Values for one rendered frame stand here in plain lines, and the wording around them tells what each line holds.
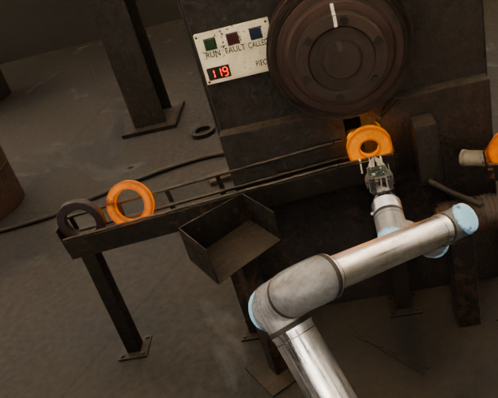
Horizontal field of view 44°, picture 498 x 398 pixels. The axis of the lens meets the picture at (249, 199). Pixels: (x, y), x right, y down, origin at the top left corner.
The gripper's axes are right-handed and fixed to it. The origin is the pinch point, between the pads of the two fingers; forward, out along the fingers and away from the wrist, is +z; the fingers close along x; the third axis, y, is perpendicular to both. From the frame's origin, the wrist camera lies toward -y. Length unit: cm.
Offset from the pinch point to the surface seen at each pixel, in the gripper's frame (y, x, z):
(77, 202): -2, 111, 12
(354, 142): -1.3, 5.1, 12.2
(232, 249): -10, 52, -17
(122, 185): -3, 93, 17
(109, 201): -7, 100, 14
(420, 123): 1.4, -17.8, 11.8
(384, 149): -6.1, -4.6, 10.5
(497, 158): -5.5, -38.6, -4.3
